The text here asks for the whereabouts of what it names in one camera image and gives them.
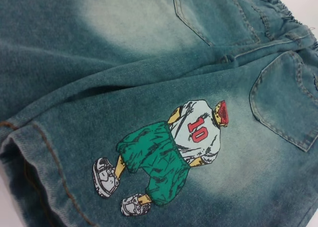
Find blue denim shorts with cartoon print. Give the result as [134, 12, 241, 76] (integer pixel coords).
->
[0, 0, 318, 227]

